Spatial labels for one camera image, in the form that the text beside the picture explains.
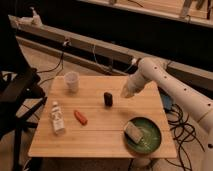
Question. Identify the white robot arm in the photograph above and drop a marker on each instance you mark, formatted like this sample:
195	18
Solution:
194	103

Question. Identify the black chair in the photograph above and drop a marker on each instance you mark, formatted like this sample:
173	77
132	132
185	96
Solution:
23	86

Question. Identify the green plate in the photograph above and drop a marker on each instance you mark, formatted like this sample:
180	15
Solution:
151	139

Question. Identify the black eraser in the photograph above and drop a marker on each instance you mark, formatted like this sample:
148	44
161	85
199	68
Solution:
108	99

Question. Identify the orange carrot toy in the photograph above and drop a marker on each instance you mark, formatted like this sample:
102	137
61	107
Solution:
83	120

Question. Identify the white soap dispenser bottle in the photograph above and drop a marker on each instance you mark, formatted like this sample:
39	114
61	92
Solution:
36	18

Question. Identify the grey sponge block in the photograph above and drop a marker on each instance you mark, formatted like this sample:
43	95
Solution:
133	132

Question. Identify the white plastic cup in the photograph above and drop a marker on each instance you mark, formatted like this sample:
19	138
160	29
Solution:
72	81

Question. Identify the white glue bottle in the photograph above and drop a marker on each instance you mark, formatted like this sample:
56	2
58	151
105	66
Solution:
57	119

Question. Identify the wooden table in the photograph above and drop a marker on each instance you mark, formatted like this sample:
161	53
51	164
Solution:
102	136

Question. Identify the grey metal rail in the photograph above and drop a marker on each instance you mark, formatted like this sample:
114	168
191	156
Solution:
188	74

